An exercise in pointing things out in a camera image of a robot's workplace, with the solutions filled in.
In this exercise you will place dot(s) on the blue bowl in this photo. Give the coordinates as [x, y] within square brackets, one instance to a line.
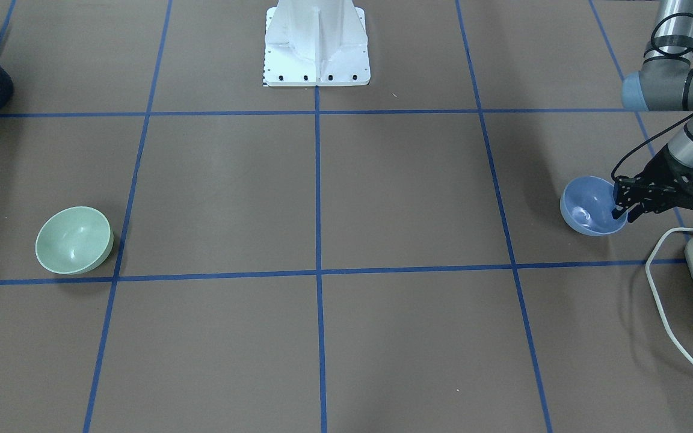
[587, 205]

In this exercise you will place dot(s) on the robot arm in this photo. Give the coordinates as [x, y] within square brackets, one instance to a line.
[663, 83]

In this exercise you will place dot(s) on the green bowl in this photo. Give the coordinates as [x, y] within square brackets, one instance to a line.
[74, 241]

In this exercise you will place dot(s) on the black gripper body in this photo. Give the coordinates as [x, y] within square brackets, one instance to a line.
[657, 172]

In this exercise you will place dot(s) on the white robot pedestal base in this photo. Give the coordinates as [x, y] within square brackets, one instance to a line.
[316, 43]

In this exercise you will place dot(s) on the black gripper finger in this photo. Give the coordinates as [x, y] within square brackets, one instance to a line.
[629, 212]

